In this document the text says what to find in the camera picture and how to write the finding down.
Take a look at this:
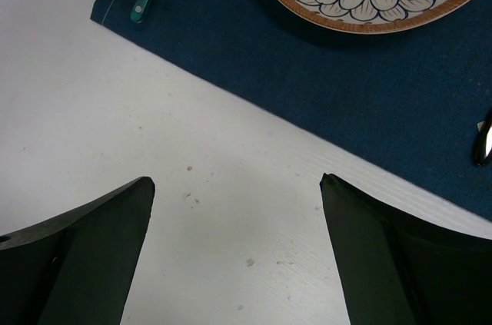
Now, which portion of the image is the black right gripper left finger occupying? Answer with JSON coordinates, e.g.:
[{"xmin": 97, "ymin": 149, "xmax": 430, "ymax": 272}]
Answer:
[{"xmin": 1, "ymin": 177, "xmax": 155, "ymax": 324}]

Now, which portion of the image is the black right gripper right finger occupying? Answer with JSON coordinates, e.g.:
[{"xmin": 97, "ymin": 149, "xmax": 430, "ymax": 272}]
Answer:
[{"xmin": 320, "ymin": 174, "xmax": 491, "ymax": 324}]

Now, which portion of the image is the black knife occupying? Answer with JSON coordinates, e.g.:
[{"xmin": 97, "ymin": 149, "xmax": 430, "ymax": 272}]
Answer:
[{"xmin": 473, "ymin": 111, "xmax": 492, "ymax": 167}]

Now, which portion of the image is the dark blue printed cloth napkin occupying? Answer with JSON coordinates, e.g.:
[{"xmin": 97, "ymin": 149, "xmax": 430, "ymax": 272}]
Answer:
[{"xmin": 91, "ymin": 0, "xmax": 491, "ymax": 218}]

